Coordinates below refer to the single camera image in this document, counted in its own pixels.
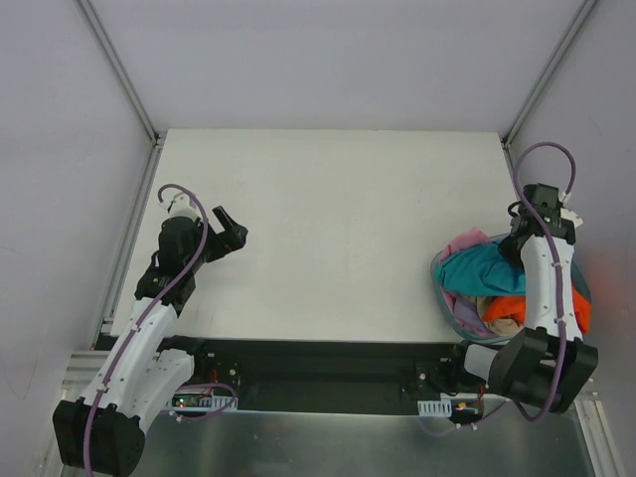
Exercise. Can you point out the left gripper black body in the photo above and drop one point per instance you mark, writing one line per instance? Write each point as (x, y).
(219, 240)

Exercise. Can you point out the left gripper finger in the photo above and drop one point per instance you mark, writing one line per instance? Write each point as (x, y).
(232, 229)
(231, 242)

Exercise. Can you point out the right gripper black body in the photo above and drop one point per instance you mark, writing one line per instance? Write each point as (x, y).
(513, 243)

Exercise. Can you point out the teal t shirt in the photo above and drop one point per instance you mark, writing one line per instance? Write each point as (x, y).
(480, 270)

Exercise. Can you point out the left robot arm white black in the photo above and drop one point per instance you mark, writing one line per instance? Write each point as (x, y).
(104, 429)

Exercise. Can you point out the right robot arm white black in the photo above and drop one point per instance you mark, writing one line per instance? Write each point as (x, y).
(547, 363)

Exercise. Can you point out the pink t shirt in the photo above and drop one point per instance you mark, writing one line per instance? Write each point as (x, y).
(463, 241)

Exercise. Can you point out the translucent blue laundry basket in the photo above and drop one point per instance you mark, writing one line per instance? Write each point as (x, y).
(439, 293)

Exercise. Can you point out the orange t shirt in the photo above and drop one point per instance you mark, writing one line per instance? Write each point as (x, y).
(582, 310)

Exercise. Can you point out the lavender t shirt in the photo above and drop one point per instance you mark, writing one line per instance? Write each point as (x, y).
(465, 312)

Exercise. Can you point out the beige t shirt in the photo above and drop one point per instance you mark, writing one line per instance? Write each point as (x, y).
(503, 315)

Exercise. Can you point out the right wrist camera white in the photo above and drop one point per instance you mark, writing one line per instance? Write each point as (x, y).
(568, 214)

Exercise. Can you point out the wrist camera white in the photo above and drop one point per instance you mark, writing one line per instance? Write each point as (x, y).
(568, 214)
(184, 206)

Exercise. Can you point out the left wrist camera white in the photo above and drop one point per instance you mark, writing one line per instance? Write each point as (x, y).
(184, 206)

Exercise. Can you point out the front aluminium rail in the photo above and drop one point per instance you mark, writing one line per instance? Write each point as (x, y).
(84, 365)

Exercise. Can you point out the left white cable duct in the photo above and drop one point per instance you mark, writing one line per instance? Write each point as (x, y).
(198, 403)

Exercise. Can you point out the white cable duct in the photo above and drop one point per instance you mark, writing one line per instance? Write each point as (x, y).
(198, 403)
(435, 408)

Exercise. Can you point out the right white cable duct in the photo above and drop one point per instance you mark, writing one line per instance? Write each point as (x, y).
(435, 408)

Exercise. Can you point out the right aluminium frame post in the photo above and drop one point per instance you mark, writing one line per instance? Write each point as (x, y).
(548, 73)

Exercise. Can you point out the aluminium frame post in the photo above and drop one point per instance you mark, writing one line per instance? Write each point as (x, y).
(118, 69)
(548, 73)

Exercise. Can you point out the left aluminium frame post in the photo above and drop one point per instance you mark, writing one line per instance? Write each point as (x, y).
(118, 69)

